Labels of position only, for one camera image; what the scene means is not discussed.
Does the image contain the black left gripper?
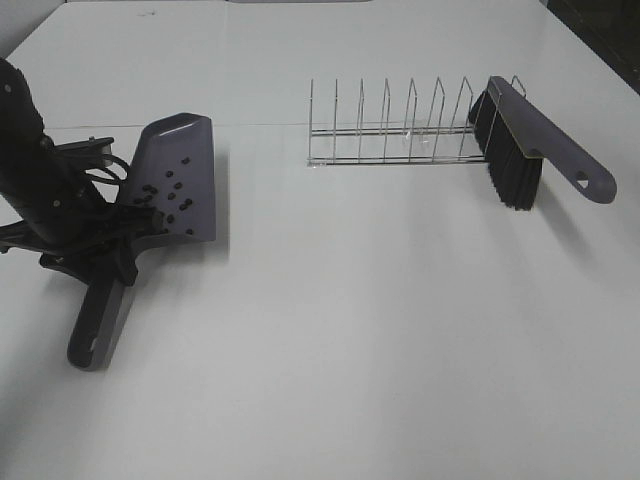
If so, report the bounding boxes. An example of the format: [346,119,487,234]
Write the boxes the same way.
[1,204,155,286]

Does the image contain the pile of coffee beans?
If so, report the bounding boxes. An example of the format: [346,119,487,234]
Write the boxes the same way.
[124,155,195,236]

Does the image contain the grey plastic dustpan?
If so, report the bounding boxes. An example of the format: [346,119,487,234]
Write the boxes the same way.
[67,113,216,371]

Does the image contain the grey hand brush black bristles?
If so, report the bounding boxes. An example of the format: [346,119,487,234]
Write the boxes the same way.
[468,76,617,211]

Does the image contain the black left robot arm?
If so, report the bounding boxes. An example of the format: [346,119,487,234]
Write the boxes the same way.
[1,60,159,286]

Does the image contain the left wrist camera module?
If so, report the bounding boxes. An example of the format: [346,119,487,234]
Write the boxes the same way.
[53,137,114,171]

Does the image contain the chrome wire dish rack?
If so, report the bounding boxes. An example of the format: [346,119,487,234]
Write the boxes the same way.
[306,76,504,167]

